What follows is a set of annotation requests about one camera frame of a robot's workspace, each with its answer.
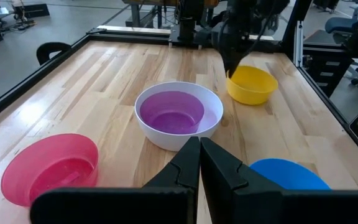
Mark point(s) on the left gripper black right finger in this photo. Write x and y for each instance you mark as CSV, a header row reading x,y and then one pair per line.
x,y
228,199

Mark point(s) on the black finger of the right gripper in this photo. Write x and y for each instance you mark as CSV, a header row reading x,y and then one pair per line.
x,y
238,63
228,63

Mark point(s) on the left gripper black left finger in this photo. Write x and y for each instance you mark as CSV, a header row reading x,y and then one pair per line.
x,y
179,199

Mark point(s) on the yellow plastic bowl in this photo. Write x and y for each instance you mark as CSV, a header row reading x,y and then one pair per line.
x,y
253,87

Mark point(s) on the purple translucent plastic bowl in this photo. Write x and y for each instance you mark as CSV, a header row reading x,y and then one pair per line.
x,y
171,113

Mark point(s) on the red translucent plastic bowl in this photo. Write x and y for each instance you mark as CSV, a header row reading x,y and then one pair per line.
x,y
51,169

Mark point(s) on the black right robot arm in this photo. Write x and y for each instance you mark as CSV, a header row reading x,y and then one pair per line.
x,y
187,21

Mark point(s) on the large white bowl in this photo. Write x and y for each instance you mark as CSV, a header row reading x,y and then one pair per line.
x,y
179,141

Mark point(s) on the black drawer cabinet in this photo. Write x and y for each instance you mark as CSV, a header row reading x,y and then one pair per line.
x,y
325,67

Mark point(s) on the dark metal-legged desk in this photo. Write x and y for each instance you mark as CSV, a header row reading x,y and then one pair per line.
x,y
145,12

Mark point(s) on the office chair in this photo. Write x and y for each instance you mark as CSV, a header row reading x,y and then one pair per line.
x,y
340,25

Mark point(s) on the black aluminium table frame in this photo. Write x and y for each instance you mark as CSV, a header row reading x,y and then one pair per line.
x,y
26,84

